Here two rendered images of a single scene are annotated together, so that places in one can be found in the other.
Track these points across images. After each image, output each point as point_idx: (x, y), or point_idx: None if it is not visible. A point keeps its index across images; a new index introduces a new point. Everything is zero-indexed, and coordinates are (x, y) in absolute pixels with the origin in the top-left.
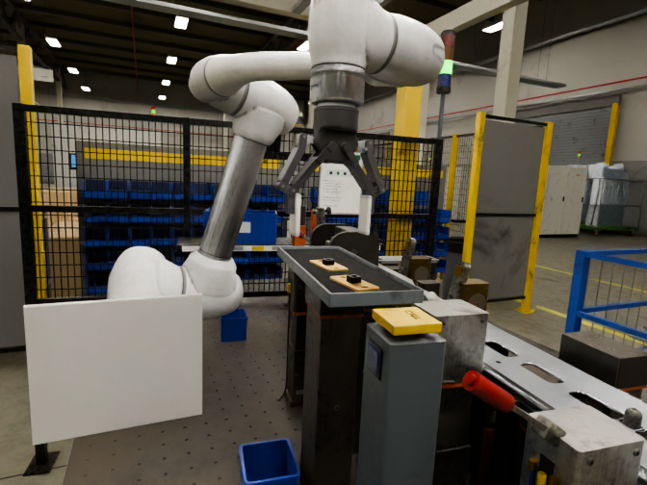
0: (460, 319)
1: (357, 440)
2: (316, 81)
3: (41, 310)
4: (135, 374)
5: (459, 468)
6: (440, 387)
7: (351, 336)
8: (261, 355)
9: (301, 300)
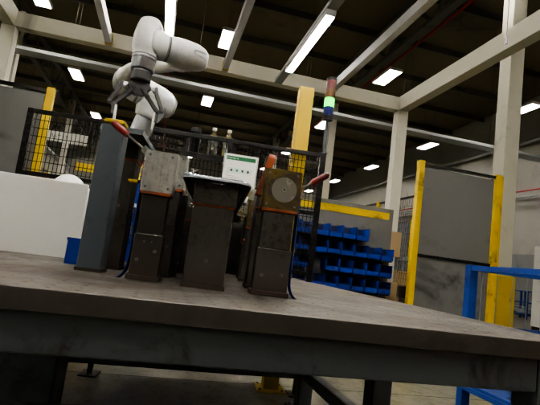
0: None
1: None
2: (131, 59)
3: (4, 174)
4: (42, 222)
5: (168, 235)
6: (120, 143)
7: (130, 170)
8: None
9: None
